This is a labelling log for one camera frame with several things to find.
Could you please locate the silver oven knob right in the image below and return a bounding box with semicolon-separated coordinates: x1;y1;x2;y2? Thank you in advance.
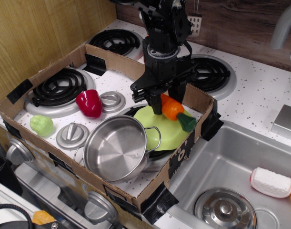
84;191;118;224

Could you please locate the silver stove knob centre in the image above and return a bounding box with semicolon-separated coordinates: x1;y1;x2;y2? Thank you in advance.
100;91;126;114

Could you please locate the light green toy vegetable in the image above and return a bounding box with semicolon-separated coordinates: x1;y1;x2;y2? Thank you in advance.
30;114;54;137

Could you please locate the stainless steel pot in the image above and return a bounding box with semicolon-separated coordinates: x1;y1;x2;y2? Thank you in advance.
82;115;151;184

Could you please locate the hanging silver spatula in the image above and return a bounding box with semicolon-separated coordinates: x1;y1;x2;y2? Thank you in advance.
188;0;202;37

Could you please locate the silver oven knob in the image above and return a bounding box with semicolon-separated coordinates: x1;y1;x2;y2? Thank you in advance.
84;191;118;224
6;138;35;165

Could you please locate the silver oven knob left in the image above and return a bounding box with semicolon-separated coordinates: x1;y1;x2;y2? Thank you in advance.
6;138;35;165

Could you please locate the orange toy carrot green top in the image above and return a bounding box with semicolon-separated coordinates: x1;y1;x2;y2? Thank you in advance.
161;94;197;132

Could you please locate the black burner front left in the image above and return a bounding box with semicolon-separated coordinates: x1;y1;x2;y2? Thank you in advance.
24;67;95;118

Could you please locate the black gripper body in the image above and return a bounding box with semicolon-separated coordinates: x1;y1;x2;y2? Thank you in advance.
130;53;198;103

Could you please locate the black burner under plate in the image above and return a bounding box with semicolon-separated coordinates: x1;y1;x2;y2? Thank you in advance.
118;104;175;173

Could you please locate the red toy bell pepper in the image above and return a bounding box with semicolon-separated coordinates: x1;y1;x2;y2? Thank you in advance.
75;89;103;119

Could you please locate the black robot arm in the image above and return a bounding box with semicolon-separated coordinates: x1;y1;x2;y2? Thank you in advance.
114;0;195;115

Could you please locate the yellow orange toy piece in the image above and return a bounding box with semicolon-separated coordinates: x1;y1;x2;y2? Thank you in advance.
31;210;55;225

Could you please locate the silver stove knob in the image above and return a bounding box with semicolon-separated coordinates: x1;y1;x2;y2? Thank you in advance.
100;91;126;114
56;123;89;150

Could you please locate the white and red toy food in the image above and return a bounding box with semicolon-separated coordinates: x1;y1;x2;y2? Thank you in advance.
250;167;291;198

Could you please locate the black burner back right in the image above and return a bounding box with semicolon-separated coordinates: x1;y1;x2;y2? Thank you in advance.
188;54;237;101

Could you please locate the steel pot lid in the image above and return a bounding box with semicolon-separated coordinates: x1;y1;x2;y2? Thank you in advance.
193;187;257;229

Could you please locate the black cable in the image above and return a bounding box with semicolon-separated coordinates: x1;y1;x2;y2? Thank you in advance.
0;203;33;229

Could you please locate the silver stove knob front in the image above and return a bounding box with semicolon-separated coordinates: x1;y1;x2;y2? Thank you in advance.
56;123;89;150

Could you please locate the cardboard fence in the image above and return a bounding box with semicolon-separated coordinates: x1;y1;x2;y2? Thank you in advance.
0;44;220;226

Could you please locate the light green plastic plate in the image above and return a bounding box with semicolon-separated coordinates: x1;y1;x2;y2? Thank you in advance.
133;106;189;151

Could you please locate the stainless steel sink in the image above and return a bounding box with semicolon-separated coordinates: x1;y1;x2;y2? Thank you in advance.
154;122;291;229

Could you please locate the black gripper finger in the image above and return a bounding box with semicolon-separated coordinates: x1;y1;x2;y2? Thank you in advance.
146;92;162;115
168;80;187;104

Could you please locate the silver faucet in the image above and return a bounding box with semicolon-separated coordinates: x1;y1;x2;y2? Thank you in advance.
270;5;291;50

